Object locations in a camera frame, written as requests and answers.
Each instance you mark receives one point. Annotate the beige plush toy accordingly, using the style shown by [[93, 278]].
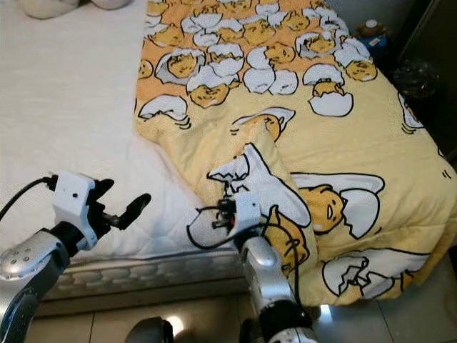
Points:
[[43, 7]]

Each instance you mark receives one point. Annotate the dark cabinet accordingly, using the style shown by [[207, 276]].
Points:
[[435, 28]]

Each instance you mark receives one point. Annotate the clear glass jar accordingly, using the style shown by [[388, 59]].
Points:
[[415, 78]]

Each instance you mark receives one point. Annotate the grey robot right leg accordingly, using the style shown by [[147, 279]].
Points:
[[248, 334]]

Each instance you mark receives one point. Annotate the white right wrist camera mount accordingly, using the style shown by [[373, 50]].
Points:
[[248, 211]]

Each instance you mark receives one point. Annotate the white quilted mattress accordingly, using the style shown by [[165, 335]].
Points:
[[64, 107]]

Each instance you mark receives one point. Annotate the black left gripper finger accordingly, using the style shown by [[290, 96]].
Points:
[[103, 191], [137, 207]]

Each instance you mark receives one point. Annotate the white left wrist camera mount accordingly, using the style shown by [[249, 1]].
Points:
[[71, 200]]

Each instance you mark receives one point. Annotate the yellow egg cartoon blanket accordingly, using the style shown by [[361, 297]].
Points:
[[364, 143]]

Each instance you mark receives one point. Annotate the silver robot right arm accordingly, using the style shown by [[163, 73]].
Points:
[[264, 271]]

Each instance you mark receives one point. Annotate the grey brown bed base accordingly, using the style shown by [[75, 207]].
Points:
[[150, 304]]

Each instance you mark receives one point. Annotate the grey robot leg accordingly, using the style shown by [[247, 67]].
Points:
[[248, 334], [150, 332]]

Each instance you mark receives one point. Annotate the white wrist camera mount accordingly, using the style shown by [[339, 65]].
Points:
[[248, 211], [71, 200]]

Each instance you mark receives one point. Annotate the grey robot left leg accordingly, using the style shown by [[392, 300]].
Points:
[[150, 332]]

